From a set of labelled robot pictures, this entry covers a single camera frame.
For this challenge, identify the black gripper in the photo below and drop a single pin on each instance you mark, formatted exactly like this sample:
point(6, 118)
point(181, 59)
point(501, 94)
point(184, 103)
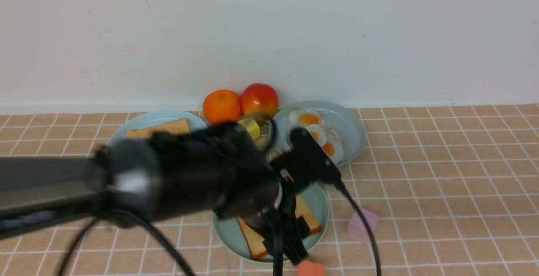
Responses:
point(279, 226)

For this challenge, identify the toast slice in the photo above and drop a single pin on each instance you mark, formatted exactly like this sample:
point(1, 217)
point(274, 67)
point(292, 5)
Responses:
point(177, 127)
point(258, 248)

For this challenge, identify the fried egg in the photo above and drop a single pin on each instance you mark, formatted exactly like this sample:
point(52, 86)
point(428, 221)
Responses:
point(316, 131)
point(306, 117)
point(333, 147)

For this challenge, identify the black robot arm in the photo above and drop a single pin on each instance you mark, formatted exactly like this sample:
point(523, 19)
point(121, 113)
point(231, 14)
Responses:
point(166, 176)

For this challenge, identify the orange foam cube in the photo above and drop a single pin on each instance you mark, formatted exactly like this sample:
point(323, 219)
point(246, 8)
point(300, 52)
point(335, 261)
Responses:
point(309, 268)

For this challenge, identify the teal green plate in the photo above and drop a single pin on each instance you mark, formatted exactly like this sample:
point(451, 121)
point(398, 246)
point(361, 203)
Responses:
point(228, 231)

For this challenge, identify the pink foam cube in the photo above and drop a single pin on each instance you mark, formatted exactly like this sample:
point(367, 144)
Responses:
point(356, 229)

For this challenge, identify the yellow foam cube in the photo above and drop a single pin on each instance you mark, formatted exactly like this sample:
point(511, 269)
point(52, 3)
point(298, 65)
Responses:
point(251, 126)

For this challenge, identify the grey-blue plate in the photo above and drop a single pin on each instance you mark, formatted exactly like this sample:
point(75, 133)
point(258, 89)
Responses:
point(343, 121)

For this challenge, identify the red yellow apple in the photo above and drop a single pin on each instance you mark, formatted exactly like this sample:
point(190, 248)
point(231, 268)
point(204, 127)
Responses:
point(259, 98)

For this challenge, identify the light blue plate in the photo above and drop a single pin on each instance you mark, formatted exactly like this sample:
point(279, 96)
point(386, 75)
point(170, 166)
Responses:
point(156, 118)

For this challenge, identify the orange fruit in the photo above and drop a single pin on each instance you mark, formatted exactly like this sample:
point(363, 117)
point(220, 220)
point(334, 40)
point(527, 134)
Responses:
point(222, 106)

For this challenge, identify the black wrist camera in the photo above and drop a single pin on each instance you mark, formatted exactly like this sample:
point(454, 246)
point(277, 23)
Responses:
point(306, 163)

